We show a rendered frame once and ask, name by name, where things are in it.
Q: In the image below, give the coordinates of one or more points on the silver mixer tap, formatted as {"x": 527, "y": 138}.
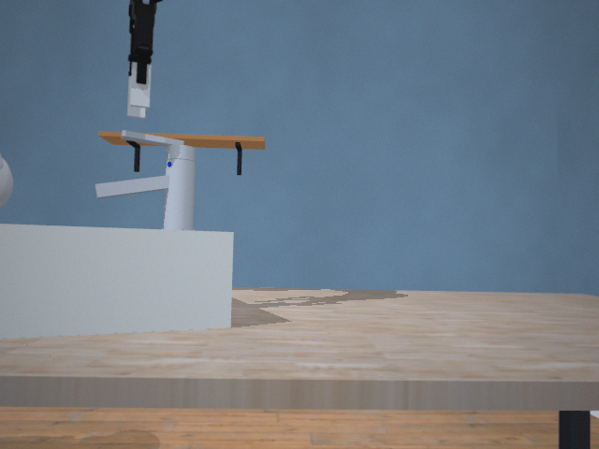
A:
{"x": 179, "y": 181}

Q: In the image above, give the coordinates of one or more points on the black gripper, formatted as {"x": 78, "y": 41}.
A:
{"x": 140, "y": 82}

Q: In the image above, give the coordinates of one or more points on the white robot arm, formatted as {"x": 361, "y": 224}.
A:
{"x": 6, "y": 182}

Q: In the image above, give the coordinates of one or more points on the white rectangular sink basin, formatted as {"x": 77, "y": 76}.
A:
{"x": 77, "y": 280}

